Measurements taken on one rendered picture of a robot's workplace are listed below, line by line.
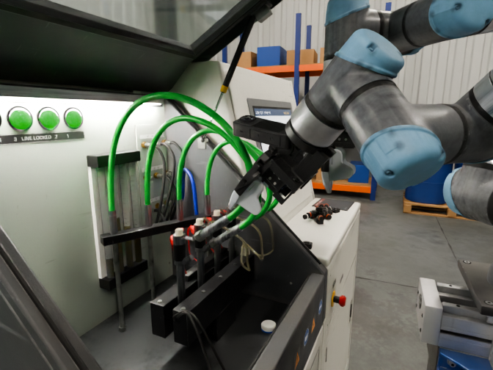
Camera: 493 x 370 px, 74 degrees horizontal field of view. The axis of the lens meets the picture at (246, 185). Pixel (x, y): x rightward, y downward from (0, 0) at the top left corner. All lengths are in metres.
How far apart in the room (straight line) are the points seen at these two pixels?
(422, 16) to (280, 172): 0.33
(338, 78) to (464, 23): 0.22
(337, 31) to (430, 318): 0.61
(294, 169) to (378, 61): 0.20
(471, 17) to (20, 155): 0.83
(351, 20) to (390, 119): 0.31
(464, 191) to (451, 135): 0.48
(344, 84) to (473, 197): 0.53
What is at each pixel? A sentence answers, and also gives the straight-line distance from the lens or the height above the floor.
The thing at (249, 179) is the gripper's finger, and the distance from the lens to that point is 0.54.
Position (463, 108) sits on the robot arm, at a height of 1.40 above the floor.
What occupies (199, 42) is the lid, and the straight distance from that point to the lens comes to 1.01.
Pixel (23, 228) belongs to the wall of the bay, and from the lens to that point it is 0.84.
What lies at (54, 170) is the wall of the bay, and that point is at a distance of 0.86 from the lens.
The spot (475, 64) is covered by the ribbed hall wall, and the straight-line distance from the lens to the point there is 7.17.
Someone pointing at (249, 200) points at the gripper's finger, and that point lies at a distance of 0.58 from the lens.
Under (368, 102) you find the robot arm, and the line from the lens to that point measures 0.40.
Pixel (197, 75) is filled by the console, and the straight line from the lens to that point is 1.09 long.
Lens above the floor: 1.39
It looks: 12 degrees down
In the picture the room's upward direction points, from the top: straight up
